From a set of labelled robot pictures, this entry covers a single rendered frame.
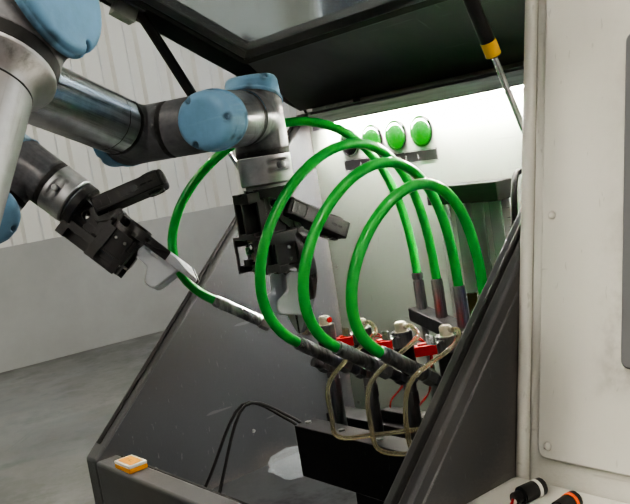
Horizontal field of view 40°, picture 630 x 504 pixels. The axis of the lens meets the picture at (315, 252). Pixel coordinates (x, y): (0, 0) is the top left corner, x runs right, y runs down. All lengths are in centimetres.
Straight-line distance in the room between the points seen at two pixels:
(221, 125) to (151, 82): 699
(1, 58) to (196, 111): 39
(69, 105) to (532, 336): 58
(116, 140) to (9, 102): 39
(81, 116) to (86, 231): 31
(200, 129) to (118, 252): 28
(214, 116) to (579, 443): 56
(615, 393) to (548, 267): 15
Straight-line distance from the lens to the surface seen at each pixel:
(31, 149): 135
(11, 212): 119
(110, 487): 144
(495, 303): 102
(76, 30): 78
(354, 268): 99
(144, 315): 793
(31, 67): 75
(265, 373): 161
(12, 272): 760
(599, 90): 99
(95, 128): 107
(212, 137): 108
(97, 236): 130
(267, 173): 119
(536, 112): 105
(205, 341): 153
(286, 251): 120
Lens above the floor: 138
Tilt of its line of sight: 7 degrees down
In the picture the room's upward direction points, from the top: 9 degrees counter-clockwise
